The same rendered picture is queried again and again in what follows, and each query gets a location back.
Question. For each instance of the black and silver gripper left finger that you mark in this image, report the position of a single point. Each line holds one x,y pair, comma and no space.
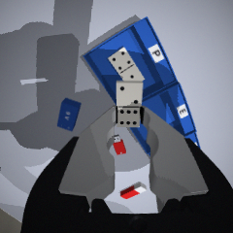
82,171

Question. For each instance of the red usb stick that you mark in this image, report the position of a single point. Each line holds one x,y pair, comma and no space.
119,145

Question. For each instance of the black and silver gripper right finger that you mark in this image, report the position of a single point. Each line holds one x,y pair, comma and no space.
179,169

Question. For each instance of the white domino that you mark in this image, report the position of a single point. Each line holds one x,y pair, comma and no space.
125,66
128,101

